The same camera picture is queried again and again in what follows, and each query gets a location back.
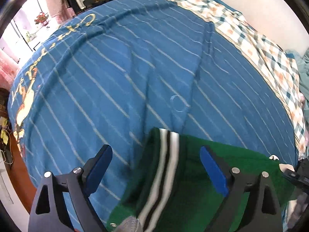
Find green and cream varsity jacket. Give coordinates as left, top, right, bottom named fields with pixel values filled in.
left=107, top=128, right=293, bottom=231

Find plaid patterned bed sheet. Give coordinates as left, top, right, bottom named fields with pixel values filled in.
left=167, top=0, right=308, bottom=159

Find light blue quilt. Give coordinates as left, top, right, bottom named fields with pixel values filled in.
left=285, top=49, right=309, bottom=100

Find blue striped bed cover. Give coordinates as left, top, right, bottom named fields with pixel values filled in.
left=8, top=0, right=298, bottom=223

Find red potted flowers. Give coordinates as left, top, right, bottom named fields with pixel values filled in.
left=34, top=12, right=49, bottom=26

